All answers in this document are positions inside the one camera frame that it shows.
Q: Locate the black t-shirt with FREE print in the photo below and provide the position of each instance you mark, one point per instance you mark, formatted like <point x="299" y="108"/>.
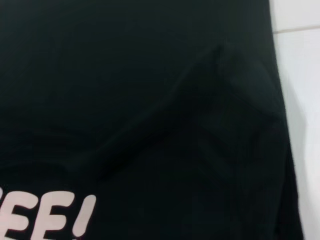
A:
<point x="137" y="100"/>

